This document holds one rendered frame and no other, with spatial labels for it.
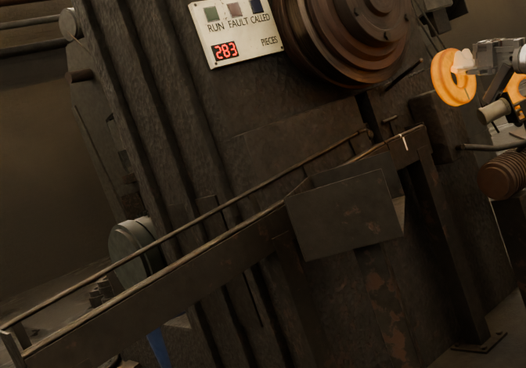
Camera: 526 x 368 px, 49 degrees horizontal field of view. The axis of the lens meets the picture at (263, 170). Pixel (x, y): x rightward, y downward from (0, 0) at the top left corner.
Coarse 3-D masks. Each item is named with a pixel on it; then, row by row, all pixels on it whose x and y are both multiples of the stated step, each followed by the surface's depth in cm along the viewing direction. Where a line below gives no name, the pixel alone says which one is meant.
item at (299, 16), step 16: (288, 0) 161; (304, 0) 158; (288, 16) 162; (304, 16) 157; (304, 32) 159; (304, 48) 162; (320, 48) 159; (320, 64) 164; (336, 64) 162; (400, 64) 178; (336, 80) 169; (352, 80) 166; (368, 80) 169; (384, 80) 173
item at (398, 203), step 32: (384, 160) 135; (320, 192) 114; (352, 192) 112; (384, 192) 111; (320, 224) 115; (352, 224) 113; (384, 224) 112; (320, 256) 116; (384, 256) 127; (384, 288) 127; (384, 320) 128; (416, 352) 127
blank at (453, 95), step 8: (440, 56) 154; (448, 56) 156; (432, 64) 155; (440, 64) 153; (448, 64) 155; (432, 72) 155; (440, 72) 153; (448, 72) 154; (432, 80) 155; (440, 80) 153; (448, 80) 154; (464, 80) 159; (472, 80) 160; (440, 88) 154; (448, 88) 153; (456, 88) 155; (464, 88) 157; (472, 88) 159; (440, 96) 155; (448, 96) 154; (456, 96) 155; (464, 96) 157; (472, 96) 159; (456, 104) 157
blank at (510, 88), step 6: (516, 78) 187; (522, 78) 187; (510, 84) 187; (516, 84) 187; (504, 90) 187; (510, 90) 187; (516, 90) 187; (510, 96) 187; (516, 96) 187; (522, 96) 188; (516, 102) 187; (516, 108) 188
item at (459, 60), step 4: (456, 52) 153; (460, 52) 152; (456, 56) 154; (460, 56) 153; (464, 56) 152; (456, 60) 154; (460, 60) 153; (464, 60) 152; (468, 60) 151; (472, 60) 150; (456, 64) 154; (460, 64) 153; (464, 64) 152; (468, 64) 152; (472, 64) 151; (452, 68) 155; (456, 68) 154; (452, 72) 156; (456, 72) 154
